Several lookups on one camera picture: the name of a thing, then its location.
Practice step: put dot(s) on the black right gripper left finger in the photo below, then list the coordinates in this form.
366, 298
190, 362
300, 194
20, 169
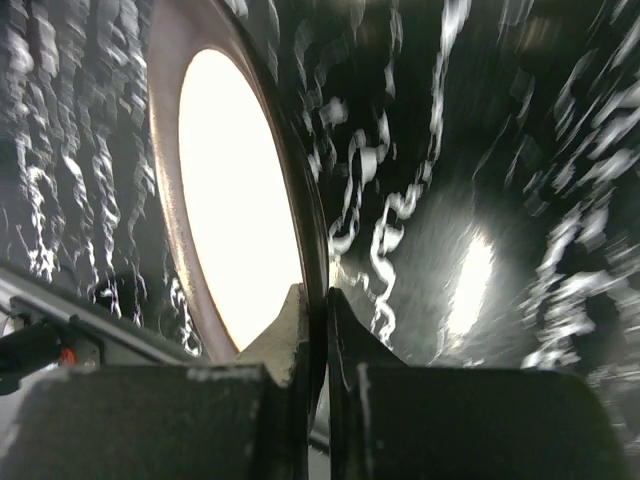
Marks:
247, 419

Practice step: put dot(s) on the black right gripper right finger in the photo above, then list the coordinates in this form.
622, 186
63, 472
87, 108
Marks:
390, 420

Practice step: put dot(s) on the dark rimmed cream plate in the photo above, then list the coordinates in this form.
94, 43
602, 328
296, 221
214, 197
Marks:
241, 208

